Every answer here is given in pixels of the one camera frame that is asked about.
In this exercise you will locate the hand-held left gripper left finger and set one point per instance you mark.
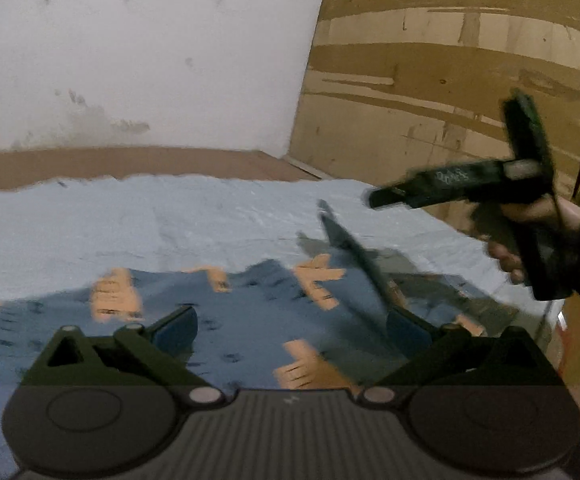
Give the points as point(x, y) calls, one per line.
point(176, 329)

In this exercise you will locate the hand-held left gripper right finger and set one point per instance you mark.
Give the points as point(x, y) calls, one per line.
point(406, 332)

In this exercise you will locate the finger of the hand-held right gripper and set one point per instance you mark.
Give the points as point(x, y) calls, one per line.
point(387, 197)

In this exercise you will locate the blue orange printed pants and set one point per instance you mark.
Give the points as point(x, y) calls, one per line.
point(250, 310)

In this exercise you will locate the person's right hand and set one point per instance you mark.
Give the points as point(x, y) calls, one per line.
point(570, 216)

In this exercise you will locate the brown wooden bed frame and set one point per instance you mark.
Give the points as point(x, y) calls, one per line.
point(120, 165)

